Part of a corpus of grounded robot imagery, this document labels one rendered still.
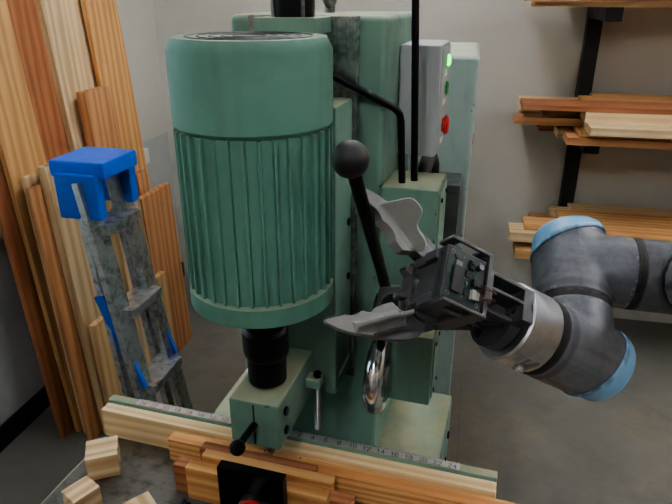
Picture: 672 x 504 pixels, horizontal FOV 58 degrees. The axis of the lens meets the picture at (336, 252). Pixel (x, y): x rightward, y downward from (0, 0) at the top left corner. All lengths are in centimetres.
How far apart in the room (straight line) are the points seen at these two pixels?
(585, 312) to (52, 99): 205
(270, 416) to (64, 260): 152
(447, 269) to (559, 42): 247
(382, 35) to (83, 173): 102
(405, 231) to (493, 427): 192
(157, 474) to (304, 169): 53
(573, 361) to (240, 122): 43
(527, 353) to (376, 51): 42
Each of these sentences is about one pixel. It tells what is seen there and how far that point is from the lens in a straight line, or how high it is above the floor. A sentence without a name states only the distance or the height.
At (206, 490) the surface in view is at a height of 93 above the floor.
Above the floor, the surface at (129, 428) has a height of 92.
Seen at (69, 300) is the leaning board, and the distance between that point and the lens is 229.
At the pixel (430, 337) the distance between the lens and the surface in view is 90.
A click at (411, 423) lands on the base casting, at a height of 80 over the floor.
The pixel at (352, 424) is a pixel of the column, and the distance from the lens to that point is 106.
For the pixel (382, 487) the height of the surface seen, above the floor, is 94.
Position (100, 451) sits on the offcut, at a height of 94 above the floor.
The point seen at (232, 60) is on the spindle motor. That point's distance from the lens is 59.
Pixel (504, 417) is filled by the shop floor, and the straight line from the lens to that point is 256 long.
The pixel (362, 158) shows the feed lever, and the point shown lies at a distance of 53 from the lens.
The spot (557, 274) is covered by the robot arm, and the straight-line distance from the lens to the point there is 76.
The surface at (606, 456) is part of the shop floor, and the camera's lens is 251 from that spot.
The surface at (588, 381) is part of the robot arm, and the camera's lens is 73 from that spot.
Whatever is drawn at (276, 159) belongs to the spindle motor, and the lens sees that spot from 61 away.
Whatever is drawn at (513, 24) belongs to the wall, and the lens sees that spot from 298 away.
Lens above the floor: 155
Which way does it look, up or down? 23 degrees down
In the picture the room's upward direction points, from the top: straight up
